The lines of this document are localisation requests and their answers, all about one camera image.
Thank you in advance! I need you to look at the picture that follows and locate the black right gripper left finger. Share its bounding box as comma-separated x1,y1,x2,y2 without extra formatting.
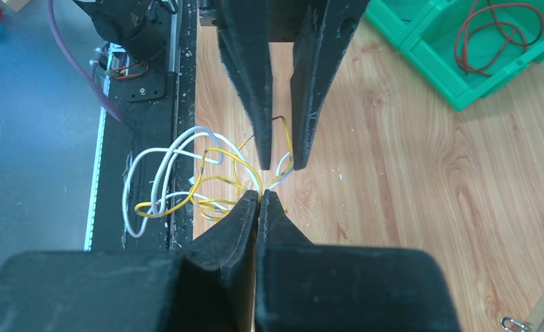
0,190,259,331

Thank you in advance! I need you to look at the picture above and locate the yellow wire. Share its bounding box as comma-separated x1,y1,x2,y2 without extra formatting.
134,115,295,223

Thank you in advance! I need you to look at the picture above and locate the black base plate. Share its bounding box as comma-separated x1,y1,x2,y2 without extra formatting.
84,1,198,251

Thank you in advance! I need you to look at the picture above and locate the small metal ring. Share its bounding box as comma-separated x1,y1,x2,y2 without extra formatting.
500,316,534,332

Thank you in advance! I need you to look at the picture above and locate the green compartment tray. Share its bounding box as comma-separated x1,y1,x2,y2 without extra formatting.
365,1,544,111

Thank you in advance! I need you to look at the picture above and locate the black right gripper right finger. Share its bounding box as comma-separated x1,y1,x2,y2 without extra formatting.
254,191,460,331

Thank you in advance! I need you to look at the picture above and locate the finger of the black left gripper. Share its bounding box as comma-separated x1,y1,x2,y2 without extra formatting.
214,0,272,170
290,0,369,170

